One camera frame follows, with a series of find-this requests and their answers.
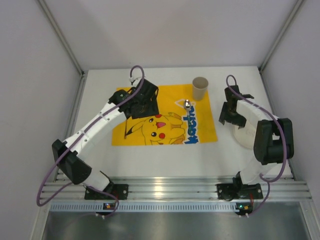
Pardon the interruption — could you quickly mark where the aluminium frame post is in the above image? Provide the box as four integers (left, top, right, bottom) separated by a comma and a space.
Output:
36, 0, 84, 76
258, 0, 306, 75

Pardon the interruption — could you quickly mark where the slotted cable duct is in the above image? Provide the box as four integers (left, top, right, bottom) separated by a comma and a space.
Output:
50, 201, 250, 213

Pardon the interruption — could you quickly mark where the beige cup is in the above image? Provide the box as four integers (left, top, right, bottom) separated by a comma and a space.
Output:
192, 76, 209, 101

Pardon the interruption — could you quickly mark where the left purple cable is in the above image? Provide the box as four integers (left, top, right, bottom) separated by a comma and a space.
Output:
36, 65, 146, 218

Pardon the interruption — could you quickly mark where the green handled silver spoon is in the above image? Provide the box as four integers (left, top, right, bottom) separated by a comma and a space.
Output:
184, 99, 191, 123

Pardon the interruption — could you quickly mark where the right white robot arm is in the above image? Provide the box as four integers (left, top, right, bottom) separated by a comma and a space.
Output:
219, 85, 294, 185

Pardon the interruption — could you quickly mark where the cream bear plate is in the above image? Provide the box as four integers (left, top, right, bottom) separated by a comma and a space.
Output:
233, 122, 256, 150

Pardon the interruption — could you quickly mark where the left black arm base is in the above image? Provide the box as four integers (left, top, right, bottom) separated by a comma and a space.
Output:
84, 183, 129, 200

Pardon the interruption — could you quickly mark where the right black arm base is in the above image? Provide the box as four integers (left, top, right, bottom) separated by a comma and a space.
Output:
216, 177, 263, 202

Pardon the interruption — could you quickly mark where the purple cable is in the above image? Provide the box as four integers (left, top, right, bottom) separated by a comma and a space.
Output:
226, 74, 288, 217
36, 65, 146, 218

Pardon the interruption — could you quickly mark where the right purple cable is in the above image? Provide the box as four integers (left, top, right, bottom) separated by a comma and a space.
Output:
226, 74, 288, 217

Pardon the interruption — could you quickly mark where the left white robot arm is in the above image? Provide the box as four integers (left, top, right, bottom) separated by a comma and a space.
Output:
52, 79, 159, 191

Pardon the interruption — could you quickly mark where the yellow Pikachu placemat cloth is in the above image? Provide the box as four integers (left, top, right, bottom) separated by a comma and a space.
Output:
111, 84, 218, 146

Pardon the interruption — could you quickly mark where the right aluminium frame post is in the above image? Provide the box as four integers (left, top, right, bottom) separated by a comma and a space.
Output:
258, 0, 306, 75

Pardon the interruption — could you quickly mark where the aluminium front rail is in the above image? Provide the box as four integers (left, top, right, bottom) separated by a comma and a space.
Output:
40, 177, 312, 202

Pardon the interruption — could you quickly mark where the left aluminium frame post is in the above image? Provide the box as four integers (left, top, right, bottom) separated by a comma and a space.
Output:
36, 0, 84, 76

